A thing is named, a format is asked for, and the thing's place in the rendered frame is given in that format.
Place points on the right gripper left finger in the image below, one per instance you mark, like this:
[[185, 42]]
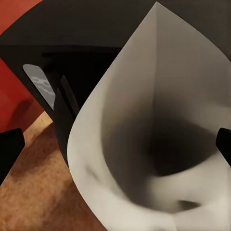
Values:
[[11, 144]]

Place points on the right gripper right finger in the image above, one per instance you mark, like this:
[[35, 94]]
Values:
[[223, 142]]

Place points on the paper coffee filter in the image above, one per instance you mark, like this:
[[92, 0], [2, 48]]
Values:
[[142, 150]]

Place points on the countertop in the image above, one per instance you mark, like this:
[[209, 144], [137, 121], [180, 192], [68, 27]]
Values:
[[39, 193]]

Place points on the coffee maker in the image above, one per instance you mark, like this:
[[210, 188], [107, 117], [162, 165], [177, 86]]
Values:
[[60, 49]]

